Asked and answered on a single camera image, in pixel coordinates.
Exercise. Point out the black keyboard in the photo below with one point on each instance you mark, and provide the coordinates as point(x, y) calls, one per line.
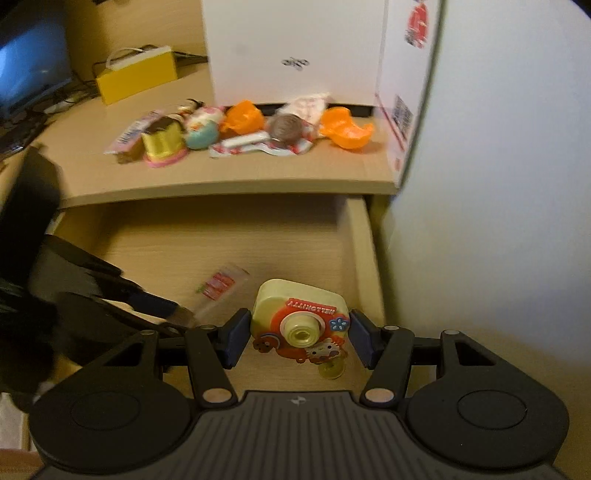
point(18, 134)

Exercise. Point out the blue white egg toy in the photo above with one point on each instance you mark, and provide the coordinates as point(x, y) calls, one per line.
point(203, 131)

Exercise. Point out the white red long packet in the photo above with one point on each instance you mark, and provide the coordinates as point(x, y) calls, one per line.
point(240, 142)

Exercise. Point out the large white cardboard box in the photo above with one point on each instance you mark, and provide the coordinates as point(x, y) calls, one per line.
point(295, 41)

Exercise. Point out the pink flat packet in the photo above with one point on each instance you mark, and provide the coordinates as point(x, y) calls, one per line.
point(131, 131)

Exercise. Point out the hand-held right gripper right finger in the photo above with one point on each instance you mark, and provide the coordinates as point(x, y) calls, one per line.
point(364, 339)

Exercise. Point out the black monitor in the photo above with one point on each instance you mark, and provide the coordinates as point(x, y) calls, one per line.
point(32, 60)

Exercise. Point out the wooden drawer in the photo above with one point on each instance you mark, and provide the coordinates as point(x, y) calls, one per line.
point(184, 240)

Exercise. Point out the orange plastic capsule half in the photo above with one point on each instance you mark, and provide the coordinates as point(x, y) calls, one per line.
point(346, 129)
point(242, 117)

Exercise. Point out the small brown white figure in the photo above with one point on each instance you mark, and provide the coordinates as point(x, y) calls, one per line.
point(190, 108)

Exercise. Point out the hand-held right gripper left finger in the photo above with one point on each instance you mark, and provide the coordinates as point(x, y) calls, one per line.
point(238, 339)

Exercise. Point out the brown round snack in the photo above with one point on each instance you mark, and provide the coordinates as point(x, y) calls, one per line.
point(285, 128)

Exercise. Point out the pink white crinkled packet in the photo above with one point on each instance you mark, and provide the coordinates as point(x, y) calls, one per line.
point(307, 108)

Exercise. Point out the small red clear packet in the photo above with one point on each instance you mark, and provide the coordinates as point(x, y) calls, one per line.
point(221, 284)

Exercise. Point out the yellow toy camera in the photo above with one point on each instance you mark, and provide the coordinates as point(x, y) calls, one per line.
point(295, 304)

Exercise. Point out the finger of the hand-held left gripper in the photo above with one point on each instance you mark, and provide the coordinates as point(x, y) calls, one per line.
point(92, 265)
point(157, 307)

